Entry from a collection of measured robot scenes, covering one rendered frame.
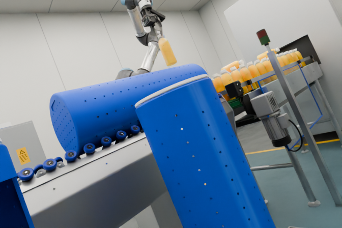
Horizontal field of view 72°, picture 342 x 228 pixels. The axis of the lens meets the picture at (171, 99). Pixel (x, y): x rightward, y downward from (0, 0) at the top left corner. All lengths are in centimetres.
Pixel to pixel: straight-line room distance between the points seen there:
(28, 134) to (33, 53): 198
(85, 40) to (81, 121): 376
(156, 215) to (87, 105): 90
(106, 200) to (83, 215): 9
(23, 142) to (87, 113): 165
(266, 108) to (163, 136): 92
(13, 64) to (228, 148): 378
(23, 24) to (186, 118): 406
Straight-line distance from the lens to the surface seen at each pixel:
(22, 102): 401
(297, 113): 178
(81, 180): 96
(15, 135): 261
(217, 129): 72
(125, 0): 181
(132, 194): 107
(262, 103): 152
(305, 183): 198
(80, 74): 434
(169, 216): 169
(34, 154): 259
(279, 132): 156
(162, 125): 71
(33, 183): 94
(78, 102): 101
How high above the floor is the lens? 95
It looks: 4 degrees up
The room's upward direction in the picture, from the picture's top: 23 degrees counter-clockwise
